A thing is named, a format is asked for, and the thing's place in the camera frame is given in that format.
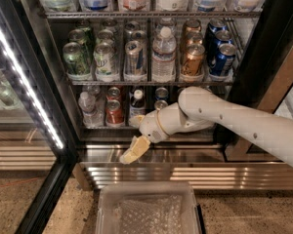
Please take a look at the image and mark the blue pepsi can bottom front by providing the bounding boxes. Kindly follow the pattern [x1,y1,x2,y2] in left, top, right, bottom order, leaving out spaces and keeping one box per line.
[154,100,168,110]

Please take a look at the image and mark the blue pepsi can middle rear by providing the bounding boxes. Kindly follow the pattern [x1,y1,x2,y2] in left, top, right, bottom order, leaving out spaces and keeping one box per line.
[205,19,227,37]

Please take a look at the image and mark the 7up can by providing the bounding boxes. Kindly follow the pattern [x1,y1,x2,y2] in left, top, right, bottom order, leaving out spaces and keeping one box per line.
[94,42,116,76]
[96,29,115,47]

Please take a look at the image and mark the blue pepsi can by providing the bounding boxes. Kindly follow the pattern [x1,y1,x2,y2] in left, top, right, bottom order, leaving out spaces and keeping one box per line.
[207,30,232,58]
[209,43,236,76]
[205,19,227,37]
[154,100,168,110]
[155,87,169,101]

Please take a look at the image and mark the dark juice bottle white cap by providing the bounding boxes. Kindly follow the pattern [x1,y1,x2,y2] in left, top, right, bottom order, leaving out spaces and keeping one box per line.
[129,89,146,119]

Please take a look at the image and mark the clear water bottle shelf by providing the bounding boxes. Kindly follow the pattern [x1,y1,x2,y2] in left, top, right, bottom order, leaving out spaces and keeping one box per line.
[78,92,103,128]
[151,26,177,82]

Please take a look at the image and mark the green can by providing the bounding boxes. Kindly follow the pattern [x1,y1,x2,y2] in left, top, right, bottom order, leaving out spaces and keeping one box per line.
[68,29,93,56]
[63,42,90,75]

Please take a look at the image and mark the blue pepsi can middle front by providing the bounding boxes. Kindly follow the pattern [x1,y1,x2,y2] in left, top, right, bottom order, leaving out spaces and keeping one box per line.
[209,43,236,76]

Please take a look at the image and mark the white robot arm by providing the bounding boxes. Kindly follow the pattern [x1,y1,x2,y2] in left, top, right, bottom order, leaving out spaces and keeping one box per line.
[120,87,293,168]

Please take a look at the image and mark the clear water bottle middle shelf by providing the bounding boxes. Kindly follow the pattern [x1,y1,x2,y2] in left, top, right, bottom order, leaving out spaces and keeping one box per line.
[151,26,177,82]

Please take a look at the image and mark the clear plastic bin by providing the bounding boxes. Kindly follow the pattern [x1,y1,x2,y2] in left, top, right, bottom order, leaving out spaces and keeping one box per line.
[95,181,203,234]

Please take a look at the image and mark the fridge glass door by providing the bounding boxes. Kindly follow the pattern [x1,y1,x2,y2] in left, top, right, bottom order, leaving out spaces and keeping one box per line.
[0,0,77,234]

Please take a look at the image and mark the silver red bull can front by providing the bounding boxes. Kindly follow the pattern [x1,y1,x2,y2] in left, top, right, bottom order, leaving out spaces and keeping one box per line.
[125,40,146,76]

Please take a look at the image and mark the middle wire shelf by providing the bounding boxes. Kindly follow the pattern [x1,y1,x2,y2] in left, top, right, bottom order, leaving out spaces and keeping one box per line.
[70,80,233,87]

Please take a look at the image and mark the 7up can middle front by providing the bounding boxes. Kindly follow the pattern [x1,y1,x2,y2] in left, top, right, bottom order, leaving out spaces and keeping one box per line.
[94,42,116,76]

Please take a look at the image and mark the red coke can front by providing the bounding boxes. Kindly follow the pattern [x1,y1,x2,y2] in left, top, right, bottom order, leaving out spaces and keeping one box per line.
[105,99,124,124]

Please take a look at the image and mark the red coke can rear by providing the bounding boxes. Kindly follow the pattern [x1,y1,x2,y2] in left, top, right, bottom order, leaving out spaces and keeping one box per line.
[106,87,122,101]

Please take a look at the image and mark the green can middle front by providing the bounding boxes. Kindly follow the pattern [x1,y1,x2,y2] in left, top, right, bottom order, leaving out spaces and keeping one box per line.
[63,42,90,75]

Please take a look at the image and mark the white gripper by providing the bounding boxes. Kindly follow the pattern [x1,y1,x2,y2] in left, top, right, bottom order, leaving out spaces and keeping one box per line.
[119,103,193,165]

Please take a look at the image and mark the top wire shelf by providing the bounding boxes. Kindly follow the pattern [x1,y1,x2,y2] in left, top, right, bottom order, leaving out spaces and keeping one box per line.
[43,11,261,20]

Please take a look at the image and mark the gold can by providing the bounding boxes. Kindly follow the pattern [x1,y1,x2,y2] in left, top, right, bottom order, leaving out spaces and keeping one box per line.
[181,44,205,76]
[183,19,201,33]
[184,31,203,45]

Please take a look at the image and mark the wire shelf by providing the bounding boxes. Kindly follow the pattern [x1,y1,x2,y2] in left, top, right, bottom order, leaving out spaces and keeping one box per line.
[43,11,261,20]
[70,80,233,87]

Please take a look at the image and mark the white led light strip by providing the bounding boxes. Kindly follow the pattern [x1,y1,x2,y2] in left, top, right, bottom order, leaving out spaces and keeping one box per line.
[0,28,64,149]

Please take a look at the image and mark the red coke can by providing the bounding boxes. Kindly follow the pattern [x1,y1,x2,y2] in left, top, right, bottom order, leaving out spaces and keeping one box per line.
[105,99,124,124]
[106,87,122,101]

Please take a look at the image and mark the gold can middle front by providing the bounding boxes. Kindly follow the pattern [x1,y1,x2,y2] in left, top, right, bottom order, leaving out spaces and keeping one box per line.
[181,44,205,76]

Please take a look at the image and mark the gold can middle rear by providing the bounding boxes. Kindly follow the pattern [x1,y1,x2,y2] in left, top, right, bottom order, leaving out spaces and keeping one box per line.
[183,19,201,33]

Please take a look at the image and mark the clear water bottle bottom shelf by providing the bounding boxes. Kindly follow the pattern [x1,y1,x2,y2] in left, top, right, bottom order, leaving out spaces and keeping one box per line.
[78,92,103,128]

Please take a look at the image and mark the blue pepsi can bottom rear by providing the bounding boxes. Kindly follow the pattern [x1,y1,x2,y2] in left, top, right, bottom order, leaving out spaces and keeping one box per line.
[155,87,169,101]

